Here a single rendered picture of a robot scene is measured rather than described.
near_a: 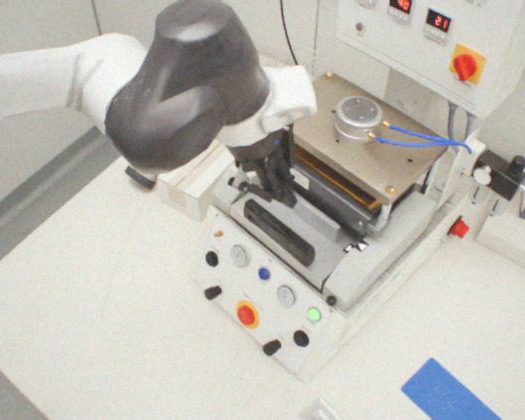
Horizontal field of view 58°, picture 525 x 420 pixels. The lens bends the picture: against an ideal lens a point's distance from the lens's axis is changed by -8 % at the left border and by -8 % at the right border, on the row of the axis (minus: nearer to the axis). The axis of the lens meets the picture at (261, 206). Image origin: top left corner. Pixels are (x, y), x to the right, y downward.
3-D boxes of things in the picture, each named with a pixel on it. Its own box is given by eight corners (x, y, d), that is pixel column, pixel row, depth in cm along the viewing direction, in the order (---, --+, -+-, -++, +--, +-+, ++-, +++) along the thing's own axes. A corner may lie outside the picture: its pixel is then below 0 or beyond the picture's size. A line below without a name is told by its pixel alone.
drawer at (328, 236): (334, 141, 108) (338, 113, 102) (418, 198, 98) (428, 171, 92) (230, 218, 95) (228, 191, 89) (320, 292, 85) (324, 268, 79)
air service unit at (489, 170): (454, 180, 96) (477, 124, 84) (517, 223, 89) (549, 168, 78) (441, 195, 93) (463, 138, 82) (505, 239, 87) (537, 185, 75)
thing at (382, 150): (345, 93, 105) (352, 40, 95) (472, 172, 91) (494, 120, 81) (262, 149, 94) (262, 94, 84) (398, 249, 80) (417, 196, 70)
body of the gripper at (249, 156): (241, 83, 64) (260, 123, 72) (202, 135, 62) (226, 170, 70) (290, 103, 61) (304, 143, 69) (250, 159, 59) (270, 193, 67)
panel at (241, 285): (193, 280, 107) (216, 209, 97) (297, 377, 94) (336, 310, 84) (186, 283, 106) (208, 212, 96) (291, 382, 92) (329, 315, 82)
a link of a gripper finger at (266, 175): (269, 152, 66) (262, 161, 65) (286, 191, 75) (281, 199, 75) (244, 140, 67) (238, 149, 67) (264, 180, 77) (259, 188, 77)
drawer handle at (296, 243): (251, 210, 91) (251, 195, 88) (314, 261, 85) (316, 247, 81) (243, 216, 90) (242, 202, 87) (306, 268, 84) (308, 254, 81)
